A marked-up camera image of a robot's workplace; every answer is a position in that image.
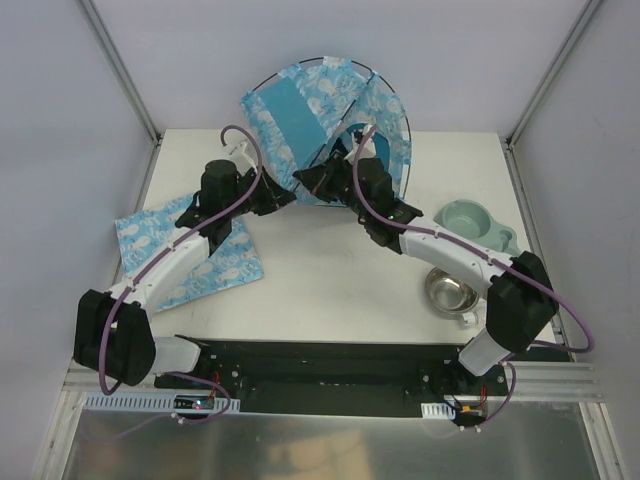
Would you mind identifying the blue patterned pet tent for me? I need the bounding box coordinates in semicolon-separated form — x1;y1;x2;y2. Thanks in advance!
239;54;414;206

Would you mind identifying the blue snowman patterned mat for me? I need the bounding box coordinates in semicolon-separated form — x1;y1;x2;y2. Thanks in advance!
115;194;264;311

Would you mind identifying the stainless steel pet bowl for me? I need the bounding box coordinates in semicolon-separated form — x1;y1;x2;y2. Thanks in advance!
425;268;479;314

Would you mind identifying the clear plastic water bottle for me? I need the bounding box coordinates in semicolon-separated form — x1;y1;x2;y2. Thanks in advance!
461;309;486;328

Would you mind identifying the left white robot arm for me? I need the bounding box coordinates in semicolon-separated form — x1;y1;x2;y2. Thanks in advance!
72;160;296;389

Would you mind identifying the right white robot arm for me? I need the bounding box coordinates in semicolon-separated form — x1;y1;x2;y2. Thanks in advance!
293;158;558;395

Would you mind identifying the mint green double feeder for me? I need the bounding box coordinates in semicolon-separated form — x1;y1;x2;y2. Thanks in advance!
434;199;521;256

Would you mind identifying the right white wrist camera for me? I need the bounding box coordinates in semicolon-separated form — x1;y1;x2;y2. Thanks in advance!
347;124;376;162

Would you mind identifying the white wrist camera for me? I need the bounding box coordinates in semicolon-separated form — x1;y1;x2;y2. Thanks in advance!
223;140;257;168
347;124;376;162

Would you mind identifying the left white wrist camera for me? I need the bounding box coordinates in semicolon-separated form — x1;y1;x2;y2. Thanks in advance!
223;140;257;168

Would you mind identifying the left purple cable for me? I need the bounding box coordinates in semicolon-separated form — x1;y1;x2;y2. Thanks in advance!
98;125;264;396

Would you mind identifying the purple cable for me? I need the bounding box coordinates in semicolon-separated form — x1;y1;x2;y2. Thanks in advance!
98;125;264;396
351;130;597;354

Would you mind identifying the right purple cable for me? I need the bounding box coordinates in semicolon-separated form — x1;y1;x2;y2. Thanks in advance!
351;130;597;354

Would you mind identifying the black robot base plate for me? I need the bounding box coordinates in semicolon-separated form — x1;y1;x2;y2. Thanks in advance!
152;338;536;416

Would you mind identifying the left aluminium frame post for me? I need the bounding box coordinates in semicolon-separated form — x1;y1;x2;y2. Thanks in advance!
76;0;162;144

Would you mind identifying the aluminium frame post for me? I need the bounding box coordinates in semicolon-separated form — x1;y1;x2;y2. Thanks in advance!
504;0;606;149
76;0;162;144

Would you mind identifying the right aluminium frame post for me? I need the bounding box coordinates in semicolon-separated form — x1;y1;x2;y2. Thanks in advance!
504;0;606;149

